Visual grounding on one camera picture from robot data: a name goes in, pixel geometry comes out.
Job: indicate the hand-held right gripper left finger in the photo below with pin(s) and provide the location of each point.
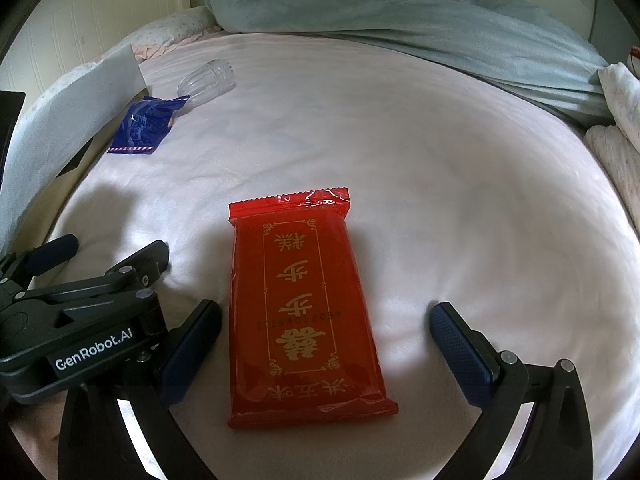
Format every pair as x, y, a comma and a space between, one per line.
192, 350

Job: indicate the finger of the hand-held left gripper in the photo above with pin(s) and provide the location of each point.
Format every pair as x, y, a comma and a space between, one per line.
52, 252
145, 260

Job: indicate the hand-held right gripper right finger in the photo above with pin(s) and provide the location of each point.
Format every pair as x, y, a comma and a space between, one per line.
460, 355

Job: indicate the red snack packet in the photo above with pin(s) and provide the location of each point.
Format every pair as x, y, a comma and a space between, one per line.
305, 310

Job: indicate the white fabric storage box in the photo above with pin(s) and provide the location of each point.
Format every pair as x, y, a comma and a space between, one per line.
60, 125

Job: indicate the large blue biscuit packet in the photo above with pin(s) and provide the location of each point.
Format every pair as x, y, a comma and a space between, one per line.
142, 127

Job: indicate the clear plastic cup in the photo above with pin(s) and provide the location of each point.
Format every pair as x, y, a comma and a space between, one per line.
205, 80

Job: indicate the floral pillow with pink ruffle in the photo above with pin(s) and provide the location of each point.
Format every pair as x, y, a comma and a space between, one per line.
170, 30

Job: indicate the white floral quilt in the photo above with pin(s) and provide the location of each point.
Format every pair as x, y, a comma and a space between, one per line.
622, 95

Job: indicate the grey-green blanket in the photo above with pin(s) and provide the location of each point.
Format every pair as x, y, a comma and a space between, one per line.
400, 25

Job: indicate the small red object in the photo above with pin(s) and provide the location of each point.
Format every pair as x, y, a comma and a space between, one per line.
635, 52

